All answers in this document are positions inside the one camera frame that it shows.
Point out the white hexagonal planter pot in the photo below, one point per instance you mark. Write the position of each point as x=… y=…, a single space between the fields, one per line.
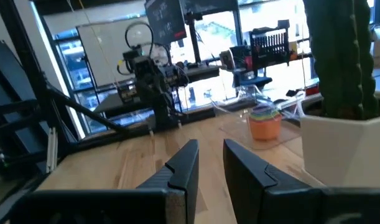
x=342 y=149

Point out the green measuring cup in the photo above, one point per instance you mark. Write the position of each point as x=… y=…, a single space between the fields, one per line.
x=276 y=114

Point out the green cactus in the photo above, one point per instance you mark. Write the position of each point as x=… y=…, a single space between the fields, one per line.
x=336 y=62

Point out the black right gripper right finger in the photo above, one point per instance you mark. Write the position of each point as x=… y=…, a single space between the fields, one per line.
x=252 y=186

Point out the white board panel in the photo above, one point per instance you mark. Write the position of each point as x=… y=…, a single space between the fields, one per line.
x=99 y=53

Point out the black computer monitor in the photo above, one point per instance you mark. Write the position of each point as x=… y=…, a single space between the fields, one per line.
x=164 y=18

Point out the white metal bracket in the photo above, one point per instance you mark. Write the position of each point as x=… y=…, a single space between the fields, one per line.
x=52 y=149

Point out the red measuring cup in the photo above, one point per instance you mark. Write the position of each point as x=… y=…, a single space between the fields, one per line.
x=266 y=129

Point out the yellow measuring cup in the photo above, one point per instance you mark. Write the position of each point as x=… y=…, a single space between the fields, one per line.
x=255 y=115

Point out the purple measuring cup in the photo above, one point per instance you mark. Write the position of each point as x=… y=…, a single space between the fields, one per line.
x=262 y=108

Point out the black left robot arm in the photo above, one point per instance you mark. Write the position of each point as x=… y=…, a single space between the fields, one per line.
x=155 y=93

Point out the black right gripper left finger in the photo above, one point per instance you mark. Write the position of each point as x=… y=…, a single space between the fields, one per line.
x=180 y=174

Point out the black slotted rack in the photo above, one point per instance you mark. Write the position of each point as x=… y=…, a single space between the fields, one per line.
x=269 y=46

